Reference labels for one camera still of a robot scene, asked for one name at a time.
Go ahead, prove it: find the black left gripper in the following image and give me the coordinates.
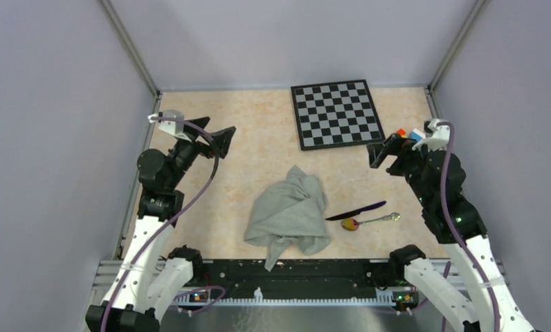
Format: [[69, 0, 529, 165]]
[[166, 116, 235, 189]]

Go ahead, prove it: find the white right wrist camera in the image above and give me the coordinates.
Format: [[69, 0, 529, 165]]
[[412, 118, 451, 151]]

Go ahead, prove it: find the dark purple knife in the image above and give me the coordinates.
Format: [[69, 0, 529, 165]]
[[325, 201, 387, 221]]

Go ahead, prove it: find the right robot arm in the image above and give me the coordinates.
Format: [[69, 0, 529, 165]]
[[367, 134, 535, 331]]

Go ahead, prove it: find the grey cloth napkin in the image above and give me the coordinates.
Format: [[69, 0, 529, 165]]
[[244, 165, 331, 271]]

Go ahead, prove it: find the blue wooden block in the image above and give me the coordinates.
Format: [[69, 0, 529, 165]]
[[408, 129, 426, 142]]

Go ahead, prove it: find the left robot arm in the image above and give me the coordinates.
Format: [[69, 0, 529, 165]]
[[85, 111, 236, 331]]

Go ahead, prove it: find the iridescent metal spoon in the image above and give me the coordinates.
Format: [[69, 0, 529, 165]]
[[340, 212, 401, 231]]

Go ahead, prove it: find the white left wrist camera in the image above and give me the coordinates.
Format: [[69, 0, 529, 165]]
[[147, 109, 192, 142]]

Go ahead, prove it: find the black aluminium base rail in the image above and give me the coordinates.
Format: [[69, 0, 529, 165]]
[[91, 259, 506, 317]]

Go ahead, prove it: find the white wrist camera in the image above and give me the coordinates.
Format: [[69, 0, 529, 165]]
[[147, 109, 192, 142], [412, 118, 451, 151]]

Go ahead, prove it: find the black and grey chessboard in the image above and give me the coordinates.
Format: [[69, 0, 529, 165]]
[[290, 79, 386, 151]]

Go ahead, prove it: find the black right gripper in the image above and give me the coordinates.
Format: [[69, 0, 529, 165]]
[[366, 132, 439, 205]]

